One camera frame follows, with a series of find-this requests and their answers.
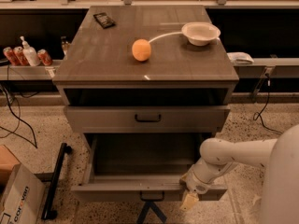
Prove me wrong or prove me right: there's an orange fruit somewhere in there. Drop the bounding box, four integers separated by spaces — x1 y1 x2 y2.
132 39 151 62

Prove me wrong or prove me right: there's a black cable right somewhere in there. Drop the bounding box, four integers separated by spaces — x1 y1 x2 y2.
252 73 284 136

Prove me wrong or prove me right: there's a white pump bottle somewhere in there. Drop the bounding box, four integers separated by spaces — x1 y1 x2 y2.
21 36 40 66

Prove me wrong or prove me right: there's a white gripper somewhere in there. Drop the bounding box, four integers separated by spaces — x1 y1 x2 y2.
179 158 224 211

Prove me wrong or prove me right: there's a black snack packet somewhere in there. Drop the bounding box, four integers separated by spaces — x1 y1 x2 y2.
93 12 115 29

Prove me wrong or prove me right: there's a red soda can middle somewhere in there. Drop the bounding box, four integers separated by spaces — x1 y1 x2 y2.
13 46 29 66

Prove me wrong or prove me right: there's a black floor cable left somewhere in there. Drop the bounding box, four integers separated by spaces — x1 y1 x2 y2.
0 83 39 149

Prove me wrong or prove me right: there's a red soda can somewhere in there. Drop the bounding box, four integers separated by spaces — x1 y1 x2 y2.
37 49 52 66
13 46 29 66
3 47 20 65

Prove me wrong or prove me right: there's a grey drawer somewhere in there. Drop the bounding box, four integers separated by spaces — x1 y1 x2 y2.
64 105 230 133
70 133 228 203

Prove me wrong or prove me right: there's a red soda can left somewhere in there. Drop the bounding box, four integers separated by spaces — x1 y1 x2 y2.
3 47 20 65

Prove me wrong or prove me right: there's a black metal bar stand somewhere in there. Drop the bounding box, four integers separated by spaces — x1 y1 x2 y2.
41 143 72 220

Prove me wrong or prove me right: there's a cardboard box with logo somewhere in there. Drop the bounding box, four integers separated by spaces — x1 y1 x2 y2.
0 145 47 224

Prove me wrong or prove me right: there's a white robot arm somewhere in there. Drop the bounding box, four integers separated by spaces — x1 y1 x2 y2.
181 125 299 224

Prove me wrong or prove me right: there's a white bowl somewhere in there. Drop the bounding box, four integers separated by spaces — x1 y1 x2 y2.
181 22 221 46

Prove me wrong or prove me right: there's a red soda can right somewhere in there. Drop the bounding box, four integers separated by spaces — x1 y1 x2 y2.
37 49 52 66

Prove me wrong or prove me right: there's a small dark bottle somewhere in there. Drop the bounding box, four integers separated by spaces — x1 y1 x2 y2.
61 36 70 54

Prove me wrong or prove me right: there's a white folded cloth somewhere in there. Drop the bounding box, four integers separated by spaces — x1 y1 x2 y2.
227 52 254 64

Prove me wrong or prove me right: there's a grey drawer cabinet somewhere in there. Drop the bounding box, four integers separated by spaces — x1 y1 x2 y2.
52 5 240 142

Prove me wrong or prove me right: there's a blue tape cross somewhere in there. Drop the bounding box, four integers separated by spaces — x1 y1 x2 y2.
135 201 168 224

